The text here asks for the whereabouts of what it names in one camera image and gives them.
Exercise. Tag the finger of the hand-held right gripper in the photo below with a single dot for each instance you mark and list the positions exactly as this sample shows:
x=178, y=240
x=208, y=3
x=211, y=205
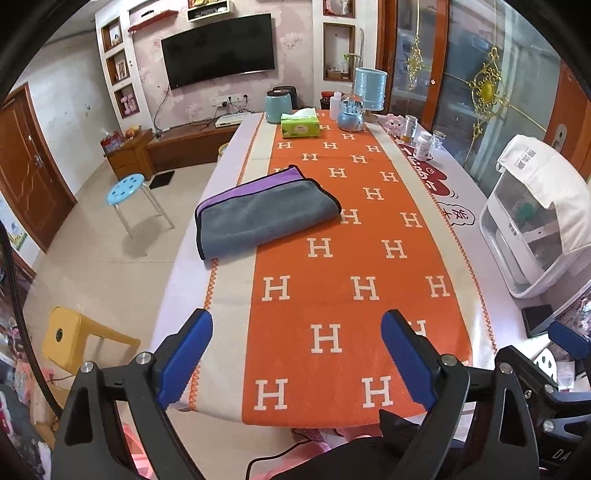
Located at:
x=562, y=332

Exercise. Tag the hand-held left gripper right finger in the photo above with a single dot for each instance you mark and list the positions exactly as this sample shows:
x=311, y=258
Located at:
x=408, y=360

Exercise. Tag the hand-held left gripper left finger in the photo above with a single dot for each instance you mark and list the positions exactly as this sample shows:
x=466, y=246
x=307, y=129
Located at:
x=184, y=357

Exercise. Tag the grey and purple towel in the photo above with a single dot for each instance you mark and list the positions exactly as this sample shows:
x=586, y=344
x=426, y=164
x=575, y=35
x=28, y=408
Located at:
x=268, y=212

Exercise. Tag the black phone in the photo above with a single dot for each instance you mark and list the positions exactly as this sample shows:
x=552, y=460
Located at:
x=538, y=321

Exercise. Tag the white plastic storage box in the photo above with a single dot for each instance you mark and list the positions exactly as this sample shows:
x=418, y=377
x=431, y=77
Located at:
x=521, y=230

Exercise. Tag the dark cloth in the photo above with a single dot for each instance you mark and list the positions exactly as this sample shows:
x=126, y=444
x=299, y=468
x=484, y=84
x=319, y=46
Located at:
x=351, y=457

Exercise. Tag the yellow plastic stool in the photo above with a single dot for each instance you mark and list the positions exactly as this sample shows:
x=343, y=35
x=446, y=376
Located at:
x=69, y=334

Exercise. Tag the orange letter-printed blanket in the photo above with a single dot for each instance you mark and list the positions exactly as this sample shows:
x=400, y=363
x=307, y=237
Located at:
x=351, y=251

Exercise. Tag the pile of colourful clutter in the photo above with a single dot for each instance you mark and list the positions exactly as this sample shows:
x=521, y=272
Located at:
x=16, y=392

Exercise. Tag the black floor mat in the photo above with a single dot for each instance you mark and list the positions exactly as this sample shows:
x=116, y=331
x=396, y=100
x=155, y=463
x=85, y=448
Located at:
x=162, y=179

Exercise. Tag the blue round stool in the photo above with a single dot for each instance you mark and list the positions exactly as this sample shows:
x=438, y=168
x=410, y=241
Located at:
x=125, y=187

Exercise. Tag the small wooden cabinet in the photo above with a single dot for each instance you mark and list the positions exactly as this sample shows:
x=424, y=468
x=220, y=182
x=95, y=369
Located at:
x=131, y=159

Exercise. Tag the low wooden television cabinet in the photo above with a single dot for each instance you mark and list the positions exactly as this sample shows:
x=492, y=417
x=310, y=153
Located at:
x=189, y=145

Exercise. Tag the white pill bottle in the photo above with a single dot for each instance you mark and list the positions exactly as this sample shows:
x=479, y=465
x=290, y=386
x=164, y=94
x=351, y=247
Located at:
x=422, y=147

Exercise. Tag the small glass jar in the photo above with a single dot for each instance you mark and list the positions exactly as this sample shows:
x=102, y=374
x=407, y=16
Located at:
x=438, y=141

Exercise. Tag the red package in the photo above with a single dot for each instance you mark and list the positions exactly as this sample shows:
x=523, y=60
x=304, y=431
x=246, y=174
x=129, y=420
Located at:
x=112, y=143

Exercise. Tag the fruit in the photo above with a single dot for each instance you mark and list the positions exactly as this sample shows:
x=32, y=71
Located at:
x=130, y=132

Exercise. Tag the pink ornament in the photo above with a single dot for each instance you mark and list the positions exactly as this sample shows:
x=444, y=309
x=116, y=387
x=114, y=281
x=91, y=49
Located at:
x=395, y=124

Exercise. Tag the white set-top box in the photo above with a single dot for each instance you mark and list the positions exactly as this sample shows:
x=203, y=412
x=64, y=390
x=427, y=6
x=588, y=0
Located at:
x=228, y=122

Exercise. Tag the brown wooden door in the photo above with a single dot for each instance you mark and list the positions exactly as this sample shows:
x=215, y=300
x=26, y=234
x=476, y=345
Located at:
x=27, y=170

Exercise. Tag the blue snow globe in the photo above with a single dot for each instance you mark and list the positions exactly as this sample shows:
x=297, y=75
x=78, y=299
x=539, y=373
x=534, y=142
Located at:
x=351, y=115

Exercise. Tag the large gold door ornament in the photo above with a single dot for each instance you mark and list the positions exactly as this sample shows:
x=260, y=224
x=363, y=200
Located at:
x=487, y=87

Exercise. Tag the green tissue box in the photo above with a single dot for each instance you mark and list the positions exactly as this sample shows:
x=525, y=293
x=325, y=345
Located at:
x=300, y=125

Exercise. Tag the teal lidded jar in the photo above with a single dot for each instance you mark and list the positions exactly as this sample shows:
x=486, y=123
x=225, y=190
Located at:
x=276, y=108

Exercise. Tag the white plastic bottle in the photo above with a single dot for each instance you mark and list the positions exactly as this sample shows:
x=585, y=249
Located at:
x=328, y=105

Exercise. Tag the light blue cylinder container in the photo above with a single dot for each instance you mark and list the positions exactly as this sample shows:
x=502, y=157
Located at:
x=369, y=88

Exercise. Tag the small gold door ornament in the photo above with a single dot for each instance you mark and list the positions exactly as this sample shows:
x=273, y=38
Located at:
x=414, y=60

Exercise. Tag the black flat television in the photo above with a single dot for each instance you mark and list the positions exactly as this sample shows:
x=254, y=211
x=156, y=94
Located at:
x=217, y=48

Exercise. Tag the tall white niche shelf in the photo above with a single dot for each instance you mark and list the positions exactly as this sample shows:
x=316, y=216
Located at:
x=318, y=46

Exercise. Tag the white wall niche shelf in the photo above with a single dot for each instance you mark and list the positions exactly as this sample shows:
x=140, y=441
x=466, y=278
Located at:
x=131, y=92

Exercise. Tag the glass door with wooden frame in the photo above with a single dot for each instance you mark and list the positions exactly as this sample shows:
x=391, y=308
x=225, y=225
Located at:
x=452, y=69

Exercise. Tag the red wall shelf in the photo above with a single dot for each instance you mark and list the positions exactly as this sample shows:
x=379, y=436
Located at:
x=152, y=21

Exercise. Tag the white wall box shelf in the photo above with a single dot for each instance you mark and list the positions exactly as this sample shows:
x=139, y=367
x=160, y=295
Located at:
x=207, y=11

